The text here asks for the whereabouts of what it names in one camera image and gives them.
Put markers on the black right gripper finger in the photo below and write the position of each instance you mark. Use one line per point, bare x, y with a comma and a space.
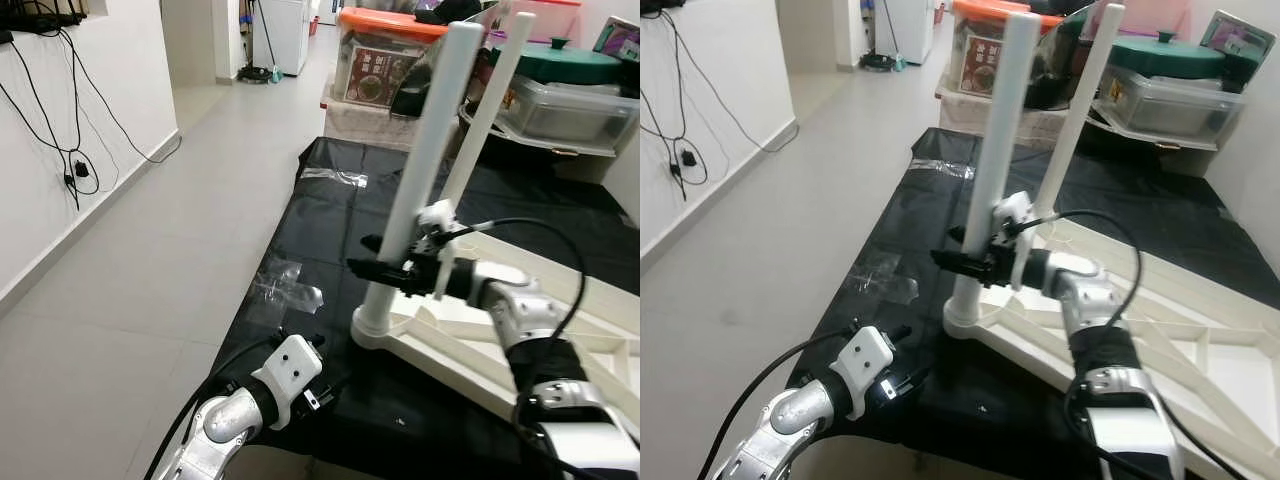
956, 233
378, 270
372, 241
960, 263

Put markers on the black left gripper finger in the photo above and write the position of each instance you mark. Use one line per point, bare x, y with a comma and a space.
920, 378
340, 383
903, 332
318, 340

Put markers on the white plastic table leg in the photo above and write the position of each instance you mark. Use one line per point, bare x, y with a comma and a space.
1005, 120
495, 110
440, 120
1085, 110

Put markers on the white children table top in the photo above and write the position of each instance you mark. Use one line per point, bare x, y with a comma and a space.
600, 330
1220, 350

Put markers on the black tablecloth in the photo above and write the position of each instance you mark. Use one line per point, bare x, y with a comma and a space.
330, 230
930, 210

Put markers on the crumpled clear tape piece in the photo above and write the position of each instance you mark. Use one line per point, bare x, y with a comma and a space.
290, 285
885, 280

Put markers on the clear tape strip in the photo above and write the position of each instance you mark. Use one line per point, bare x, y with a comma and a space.
945, 168
335, 177

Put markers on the beige patterned bench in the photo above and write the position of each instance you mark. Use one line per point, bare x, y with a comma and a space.
965, 115
360, 125

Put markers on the black round basin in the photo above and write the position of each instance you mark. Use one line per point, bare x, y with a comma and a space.
1110, 136
505, 142

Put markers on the black plastic bag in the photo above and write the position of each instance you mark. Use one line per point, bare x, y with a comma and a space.
420, 88
1055, 72

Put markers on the orange-lidded storage box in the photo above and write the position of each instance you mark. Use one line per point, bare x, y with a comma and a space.
375, 75
975, 60

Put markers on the small teal floor object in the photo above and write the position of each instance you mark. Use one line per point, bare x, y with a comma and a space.
276, 74
899, 63

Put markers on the black floor appliance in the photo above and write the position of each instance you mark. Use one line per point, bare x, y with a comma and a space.
877, 63
252, 73

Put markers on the clear plastic storage bin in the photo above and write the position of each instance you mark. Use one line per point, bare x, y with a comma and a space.
1170, 110
580, 115

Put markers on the green round lid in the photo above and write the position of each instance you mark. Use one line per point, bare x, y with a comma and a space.
570, 65
1165, 58

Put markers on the black power adapter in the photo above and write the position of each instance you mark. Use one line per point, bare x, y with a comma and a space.
690, 158
82, 172

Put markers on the pink cardboard box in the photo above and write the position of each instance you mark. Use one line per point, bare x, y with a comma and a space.
1150, 15
550, 20

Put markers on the colourful printed box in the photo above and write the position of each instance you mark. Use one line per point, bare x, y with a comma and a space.
618, 38
1235, 40

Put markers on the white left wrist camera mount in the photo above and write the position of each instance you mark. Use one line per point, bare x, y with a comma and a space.
290, 368
865, 360

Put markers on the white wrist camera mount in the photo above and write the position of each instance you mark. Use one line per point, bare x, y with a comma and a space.
290, 368
437, 215
865, 360
1012, 208

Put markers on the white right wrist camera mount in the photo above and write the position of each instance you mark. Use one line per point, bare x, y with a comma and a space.
437, 215
1012, 208

